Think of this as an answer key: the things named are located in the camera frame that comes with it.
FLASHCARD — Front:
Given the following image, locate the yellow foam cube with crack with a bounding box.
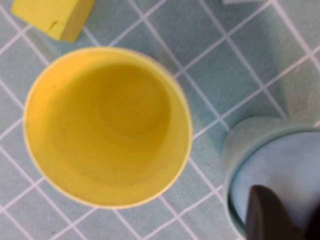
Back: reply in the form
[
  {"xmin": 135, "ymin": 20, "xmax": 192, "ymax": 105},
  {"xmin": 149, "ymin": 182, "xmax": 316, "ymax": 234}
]
[{"xmin": 10, "ymin": 0, "xmax": 97, "ymax": 43}]

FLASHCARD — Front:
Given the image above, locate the blue plastic cup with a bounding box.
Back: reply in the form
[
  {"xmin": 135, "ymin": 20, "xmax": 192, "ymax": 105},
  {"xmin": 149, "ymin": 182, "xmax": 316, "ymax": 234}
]
[{"xmin": 229, "ymin": 129, "xmax": 320, "ymax": 226}]

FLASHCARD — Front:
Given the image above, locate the green plastic cup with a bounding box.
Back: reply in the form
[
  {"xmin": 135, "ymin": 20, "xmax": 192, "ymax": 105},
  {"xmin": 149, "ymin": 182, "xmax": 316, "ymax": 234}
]
[{"xmin": 221, "ymin": 116, "xmax": 320, "ymax": 240}]

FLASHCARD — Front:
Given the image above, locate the yellow plastic cup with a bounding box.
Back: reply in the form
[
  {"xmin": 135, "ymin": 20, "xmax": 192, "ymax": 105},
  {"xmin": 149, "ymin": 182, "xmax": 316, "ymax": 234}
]
[{"xmin": 22, "ymin": 46, "xmax": 193, "ymax": 210}]

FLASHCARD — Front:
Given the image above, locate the white foam cube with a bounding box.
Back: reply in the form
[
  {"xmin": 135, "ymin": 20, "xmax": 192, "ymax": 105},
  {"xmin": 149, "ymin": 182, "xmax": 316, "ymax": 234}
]
[{"xmin": 221, "ymin": 0, "xmax": 266, "ymax": 5}]

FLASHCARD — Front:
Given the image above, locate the green grid tablecloth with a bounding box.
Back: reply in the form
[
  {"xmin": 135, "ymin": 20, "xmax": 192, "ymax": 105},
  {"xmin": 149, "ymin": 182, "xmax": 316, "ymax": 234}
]
[{"xmin": 0, "ymin": 0, "xmax": 320, "ymax": 240}]

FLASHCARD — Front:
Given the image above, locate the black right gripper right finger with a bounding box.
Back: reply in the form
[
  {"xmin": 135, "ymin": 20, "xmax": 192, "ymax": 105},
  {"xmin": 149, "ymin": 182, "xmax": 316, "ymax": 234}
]
[{"xmin": 305, "ymin": 203, "xmax": 320, "ymax": 240}]

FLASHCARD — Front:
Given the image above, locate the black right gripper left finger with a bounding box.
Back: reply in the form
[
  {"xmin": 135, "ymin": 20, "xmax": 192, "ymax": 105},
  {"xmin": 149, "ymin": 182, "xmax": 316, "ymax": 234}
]
[{"xmin": 245, "ymin": 184, "xmax": 307, "ymax": 240}]

